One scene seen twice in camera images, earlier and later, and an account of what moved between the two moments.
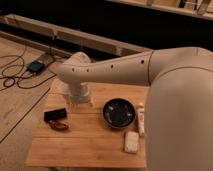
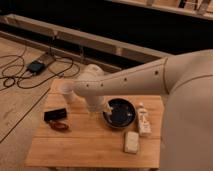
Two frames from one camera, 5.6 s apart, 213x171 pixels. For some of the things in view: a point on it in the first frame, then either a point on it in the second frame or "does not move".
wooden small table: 108,132 does not move
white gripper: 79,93 to 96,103
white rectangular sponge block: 131,142 does not move
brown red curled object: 59,125 does not move
